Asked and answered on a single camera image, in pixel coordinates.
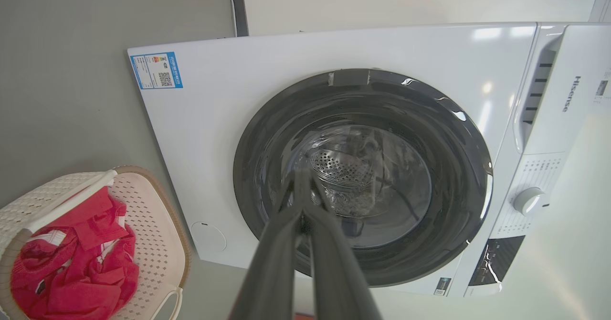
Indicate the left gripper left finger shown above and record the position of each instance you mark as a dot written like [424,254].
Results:
[274,262]

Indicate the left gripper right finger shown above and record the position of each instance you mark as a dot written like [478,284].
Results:
[336,262]

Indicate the cream perforated laundry basket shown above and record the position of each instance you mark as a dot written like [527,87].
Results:
[152,224]

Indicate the round white filter cover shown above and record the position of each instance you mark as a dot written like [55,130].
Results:
[208,237]

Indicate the small text label sticker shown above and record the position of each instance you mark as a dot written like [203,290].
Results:
[442,286]

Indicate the black round glass washer door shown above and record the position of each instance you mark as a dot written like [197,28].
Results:
[267,133]

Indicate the white front-load washing machine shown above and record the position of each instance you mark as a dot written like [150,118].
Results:
[215,143]

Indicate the black washer display panel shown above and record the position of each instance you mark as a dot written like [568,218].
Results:
[496,260]

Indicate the red and white garment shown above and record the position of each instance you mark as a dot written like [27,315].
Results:
[86,282]

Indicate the white washer control knob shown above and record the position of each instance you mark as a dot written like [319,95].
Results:
[529,201]

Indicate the blue-framed energy label sticker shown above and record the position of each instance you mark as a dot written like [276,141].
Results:
[155,70]

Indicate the white detergent drawer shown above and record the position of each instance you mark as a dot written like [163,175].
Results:
[568,95]

